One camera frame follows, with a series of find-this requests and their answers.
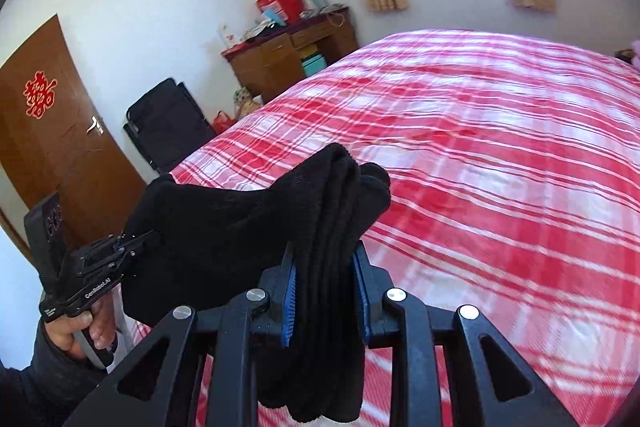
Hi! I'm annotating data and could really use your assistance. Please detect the person's left hand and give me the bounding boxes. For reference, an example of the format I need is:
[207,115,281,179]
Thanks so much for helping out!
[42,294,121,360]

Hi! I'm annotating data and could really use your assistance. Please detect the person's left forearm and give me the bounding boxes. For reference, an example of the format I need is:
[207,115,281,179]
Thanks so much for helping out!
[0,317,110,427]

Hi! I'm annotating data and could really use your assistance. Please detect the brown wooden door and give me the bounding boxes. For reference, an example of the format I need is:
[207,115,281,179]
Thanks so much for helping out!
[0,14,149,254]

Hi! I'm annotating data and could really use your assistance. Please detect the red plaid bed blanket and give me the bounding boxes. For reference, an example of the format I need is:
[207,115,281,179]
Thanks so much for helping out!
[129,29,640,427]

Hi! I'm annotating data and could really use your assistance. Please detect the teal box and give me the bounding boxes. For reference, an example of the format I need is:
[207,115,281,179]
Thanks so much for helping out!
[301,55,329,80]

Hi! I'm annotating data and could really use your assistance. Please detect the patterned floor bag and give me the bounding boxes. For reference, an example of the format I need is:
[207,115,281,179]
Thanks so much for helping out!
[233,87,264,118]

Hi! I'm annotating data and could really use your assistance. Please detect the small red bag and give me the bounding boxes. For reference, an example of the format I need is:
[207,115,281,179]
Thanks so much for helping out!
[212,110,237,136]

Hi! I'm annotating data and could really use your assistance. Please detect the black folding chair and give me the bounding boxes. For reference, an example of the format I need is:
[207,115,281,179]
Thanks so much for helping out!
[122,78,219,176]

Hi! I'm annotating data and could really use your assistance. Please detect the red paper door decoration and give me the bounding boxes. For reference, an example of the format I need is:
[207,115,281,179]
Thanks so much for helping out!
[22,69,59,118]

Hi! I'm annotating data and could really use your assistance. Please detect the red gift bag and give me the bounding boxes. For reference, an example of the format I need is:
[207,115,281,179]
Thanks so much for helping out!
[277,0,306,24]

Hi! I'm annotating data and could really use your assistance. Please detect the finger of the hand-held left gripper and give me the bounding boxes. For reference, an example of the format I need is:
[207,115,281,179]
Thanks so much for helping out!
[119,230,162,252]
[115,249,145,279]

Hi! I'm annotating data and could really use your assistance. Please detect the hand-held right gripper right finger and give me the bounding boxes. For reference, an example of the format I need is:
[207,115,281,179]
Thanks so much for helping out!
[351,246,581,427]

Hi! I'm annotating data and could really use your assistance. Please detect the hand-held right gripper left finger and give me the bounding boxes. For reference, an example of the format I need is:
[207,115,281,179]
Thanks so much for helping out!
[62,252,298,427]

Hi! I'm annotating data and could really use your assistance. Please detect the brown wooden desk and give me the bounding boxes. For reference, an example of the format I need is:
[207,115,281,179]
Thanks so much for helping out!
[221,6,360,106]

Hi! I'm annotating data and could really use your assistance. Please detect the black pants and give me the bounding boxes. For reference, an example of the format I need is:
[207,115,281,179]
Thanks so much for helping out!
[120,143,392,424]

